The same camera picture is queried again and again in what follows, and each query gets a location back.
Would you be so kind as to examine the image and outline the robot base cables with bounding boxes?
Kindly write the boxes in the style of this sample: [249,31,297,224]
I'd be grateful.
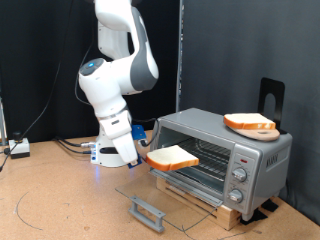
[54,136,98,155]

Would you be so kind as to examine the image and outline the metal stand leg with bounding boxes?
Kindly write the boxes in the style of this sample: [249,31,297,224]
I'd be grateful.
[0,96,8,148]

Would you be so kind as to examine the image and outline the white bread slice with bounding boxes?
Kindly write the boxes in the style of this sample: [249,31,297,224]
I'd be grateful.
[223,112,277,131]
[145,144,200,173]

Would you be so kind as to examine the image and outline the long black cable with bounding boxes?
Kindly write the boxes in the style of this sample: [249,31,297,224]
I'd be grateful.
[0,0,76,173]

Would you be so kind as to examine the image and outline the small round wooden board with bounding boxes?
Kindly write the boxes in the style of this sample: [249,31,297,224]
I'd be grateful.
[231,128,282,142]

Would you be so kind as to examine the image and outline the black metal bookend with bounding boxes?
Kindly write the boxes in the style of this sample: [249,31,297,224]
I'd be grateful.
[258,77,288,135]

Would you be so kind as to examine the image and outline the wire oven rack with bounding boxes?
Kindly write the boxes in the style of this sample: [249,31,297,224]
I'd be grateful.
[173,137,232,183]

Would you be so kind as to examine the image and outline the vertical aluminium pole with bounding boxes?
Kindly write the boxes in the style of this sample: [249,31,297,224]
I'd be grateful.
[175,0,185,113]

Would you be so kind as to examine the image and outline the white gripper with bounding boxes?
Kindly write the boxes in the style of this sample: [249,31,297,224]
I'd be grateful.
[111,130,140,165]

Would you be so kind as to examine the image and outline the grey emergency stop button box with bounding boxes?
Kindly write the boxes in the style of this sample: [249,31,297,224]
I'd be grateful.
[8,131,31,160]

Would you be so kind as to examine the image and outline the silver toaster oven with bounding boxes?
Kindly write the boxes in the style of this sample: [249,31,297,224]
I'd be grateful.
[148,107,294,222]

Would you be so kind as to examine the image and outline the wooden slatted crate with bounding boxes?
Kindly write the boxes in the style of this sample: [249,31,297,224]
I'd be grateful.
[155,176,243,232]

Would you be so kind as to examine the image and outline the silver oven knob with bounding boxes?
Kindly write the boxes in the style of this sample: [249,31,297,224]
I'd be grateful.
[227,188,244,204]
[232,166,248,183]

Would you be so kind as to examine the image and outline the black foam pad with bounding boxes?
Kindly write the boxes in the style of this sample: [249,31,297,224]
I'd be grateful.
[239,208,268,226]
[261,198,279,213]

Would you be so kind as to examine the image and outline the black backdrop curtain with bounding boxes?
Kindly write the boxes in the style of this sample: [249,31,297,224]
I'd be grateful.
[0,0,181,145]

